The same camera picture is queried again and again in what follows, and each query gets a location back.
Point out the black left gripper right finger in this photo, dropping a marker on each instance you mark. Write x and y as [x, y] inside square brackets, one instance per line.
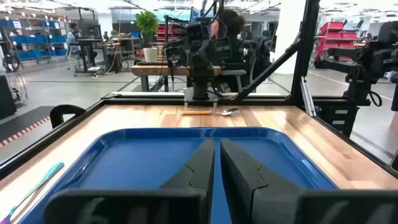
[248, 193]

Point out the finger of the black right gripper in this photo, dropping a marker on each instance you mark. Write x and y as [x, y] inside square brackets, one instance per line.
[176, 57]
[223, 49]

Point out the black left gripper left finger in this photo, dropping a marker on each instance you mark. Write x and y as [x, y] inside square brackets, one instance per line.
[186, 193]

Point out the neighbouring black robot arm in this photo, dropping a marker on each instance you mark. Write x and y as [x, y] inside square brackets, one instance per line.
[357, 84]

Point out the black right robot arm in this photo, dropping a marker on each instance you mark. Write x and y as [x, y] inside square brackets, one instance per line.
[201, 85]

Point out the blue plastic tray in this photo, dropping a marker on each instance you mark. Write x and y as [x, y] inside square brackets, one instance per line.
[140, 161]

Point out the white plant pot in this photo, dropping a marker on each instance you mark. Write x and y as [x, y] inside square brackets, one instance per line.
[150, 55]

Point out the person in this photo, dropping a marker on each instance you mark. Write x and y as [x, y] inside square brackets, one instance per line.
[73, 37]
[234, 22]

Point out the green potted plant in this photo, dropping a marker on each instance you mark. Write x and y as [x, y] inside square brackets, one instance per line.
[147, 22]

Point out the black office desk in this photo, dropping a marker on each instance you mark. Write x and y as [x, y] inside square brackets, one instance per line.
[88, 42]

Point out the silver aluminium strut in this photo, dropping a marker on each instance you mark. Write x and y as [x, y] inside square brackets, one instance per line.
[308, 99]

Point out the red storage rack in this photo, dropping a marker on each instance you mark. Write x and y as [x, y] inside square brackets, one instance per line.
[332, 34]

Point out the black cabinet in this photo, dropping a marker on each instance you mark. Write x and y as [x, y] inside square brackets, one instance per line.
[339, 124]

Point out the black chair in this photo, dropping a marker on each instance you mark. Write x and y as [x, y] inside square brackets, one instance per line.
[57, 113]

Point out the shelf with blue bins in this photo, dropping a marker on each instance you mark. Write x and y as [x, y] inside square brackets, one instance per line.
[31, 40]

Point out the black orange-striped floor mat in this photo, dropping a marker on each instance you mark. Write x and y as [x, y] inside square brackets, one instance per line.
[21, 121]

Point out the black box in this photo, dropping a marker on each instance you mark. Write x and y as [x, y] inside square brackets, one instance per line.
[6, 99]

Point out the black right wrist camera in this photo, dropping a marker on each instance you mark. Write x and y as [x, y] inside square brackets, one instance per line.
[197, 31]

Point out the black rig frame post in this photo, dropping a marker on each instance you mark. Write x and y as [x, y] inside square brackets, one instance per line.
[306, 46]

